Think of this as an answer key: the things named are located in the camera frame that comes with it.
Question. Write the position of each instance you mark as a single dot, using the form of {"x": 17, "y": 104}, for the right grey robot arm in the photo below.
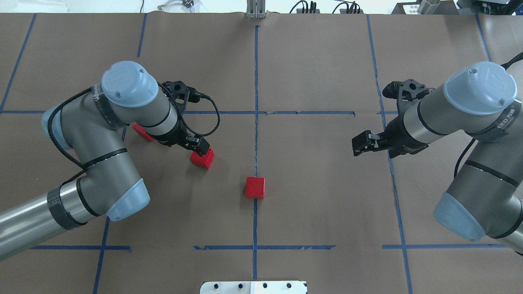
{"x": 482, "y": 101}

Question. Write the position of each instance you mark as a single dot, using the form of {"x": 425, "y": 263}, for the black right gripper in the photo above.
{"x": 398, "y": 136}

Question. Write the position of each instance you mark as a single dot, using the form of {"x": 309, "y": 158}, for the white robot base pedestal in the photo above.
{"x": 254, "y": 287}

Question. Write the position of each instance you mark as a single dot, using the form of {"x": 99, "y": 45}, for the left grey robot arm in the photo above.
{"x": 85, "y": 129}

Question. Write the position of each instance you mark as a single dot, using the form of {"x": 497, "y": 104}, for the red block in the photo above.
{"x": 204, "y": 161}
{"x": 141, "y": 132}

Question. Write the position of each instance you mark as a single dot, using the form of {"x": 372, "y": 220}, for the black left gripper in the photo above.
{"x": 176, "y": 135}

